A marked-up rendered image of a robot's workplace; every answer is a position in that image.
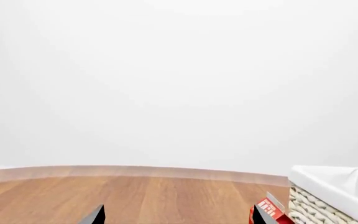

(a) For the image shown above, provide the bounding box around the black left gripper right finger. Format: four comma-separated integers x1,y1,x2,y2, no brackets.
252,204,275,224

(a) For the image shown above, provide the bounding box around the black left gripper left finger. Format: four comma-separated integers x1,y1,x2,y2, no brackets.
76,203,106,224

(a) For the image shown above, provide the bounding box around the woven basket with white liner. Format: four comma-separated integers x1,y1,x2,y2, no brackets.
288,164,358,224

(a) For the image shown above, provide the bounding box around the red carton box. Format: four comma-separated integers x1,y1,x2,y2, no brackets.
249,191,295,224

